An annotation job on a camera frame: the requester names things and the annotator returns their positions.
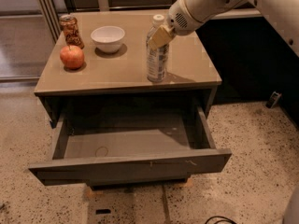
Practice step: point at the clear plastic water bottle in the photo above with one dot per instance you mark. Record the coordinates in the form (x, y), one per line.
(156, 58)

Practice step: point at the open grey top drawer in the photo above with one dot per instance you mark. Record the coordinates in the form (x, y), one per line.
(117, 148)

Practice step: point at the red apple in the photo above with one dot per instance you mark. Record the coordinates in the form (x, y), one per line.
(72, 57)

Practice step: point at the white ceramic bowl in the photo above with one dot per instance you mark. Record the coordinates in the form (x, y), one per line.
(108, 39)

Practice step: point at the grey cabinet with tan top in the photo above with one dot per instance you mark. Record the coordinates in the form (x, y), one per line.
(189, 66)

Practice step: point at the small black floor device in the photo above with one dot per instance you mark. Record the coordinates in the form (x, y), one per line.
(273, 100)

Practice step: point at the patterned drink can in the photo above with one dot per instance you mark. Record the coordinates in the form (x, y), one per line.
(69, 26)

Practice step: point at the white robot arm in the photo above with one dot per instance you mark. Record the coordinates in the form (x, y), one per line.
(282, 15)

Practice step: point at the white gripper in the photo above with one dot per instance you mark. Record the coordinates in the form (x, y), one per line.
(181, 20)

